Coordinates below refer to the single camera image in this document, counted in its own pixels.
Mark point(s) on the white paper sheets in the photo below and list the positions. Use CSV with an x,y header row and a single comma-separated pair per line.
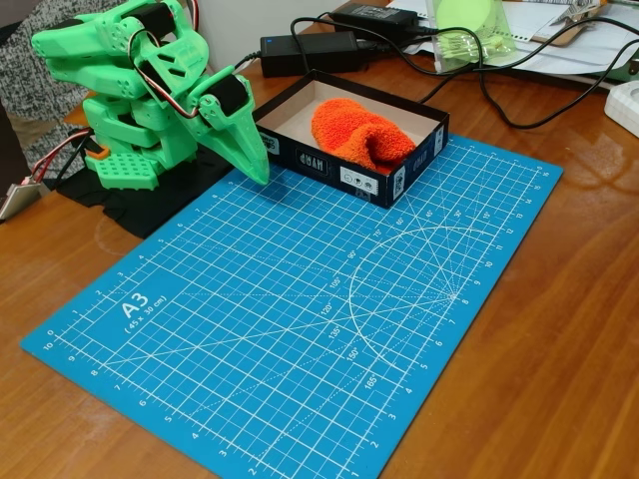
x,y
549,55

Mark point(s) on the white plastic device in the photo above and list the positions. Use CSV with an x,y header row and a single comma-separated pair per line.
x,y
624,107

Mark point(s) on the slim black power adapter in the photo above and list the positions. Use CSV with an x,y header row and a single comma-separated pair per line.
x,y
374,15

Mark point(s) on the orange fuzzy sock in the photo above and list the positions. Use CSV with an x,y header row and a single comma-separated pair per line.
x,y
359,135

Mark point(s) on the blue A3 cutting mat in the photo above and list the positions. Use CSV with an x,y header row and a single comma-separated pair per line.
x,y
249,279

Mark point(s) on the silver controller board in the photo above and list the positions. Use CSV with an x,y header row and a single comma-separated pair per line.
x,y
20,197

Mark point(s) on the grey knit fabric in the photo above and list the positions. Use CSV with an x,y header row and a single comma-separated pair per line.
x,y
30,80

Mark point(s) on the clear green plastic cup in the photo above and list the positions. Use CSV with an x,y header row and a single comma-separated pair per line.
x,y
469,30

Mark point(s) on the small orange clamp part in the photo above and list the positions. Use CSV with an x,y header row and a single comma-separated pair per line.
x,y
98,152

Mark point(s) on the wooden clipboard with metal clip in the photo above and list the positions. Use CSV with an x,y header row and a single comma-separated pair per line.
x,y
569,27

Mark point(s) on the dark blue cardboard box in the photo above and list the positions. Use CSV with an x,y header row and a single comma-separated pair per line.
x,y
324,167

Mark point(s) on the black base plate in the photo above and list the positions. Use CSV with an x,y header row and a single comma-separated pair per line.
x,y
145,209

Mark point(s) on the green 3D-printed robot arm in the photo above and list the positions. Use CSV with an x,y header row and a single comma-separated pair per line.
x,y
167,55

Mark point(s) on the green gripper black servo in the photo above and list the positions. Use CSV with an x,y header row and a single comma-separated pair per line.
x,y
239,131

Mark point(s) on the large black power adapter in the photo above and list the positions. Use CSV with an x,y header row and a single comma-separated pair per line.
x,y
309,52

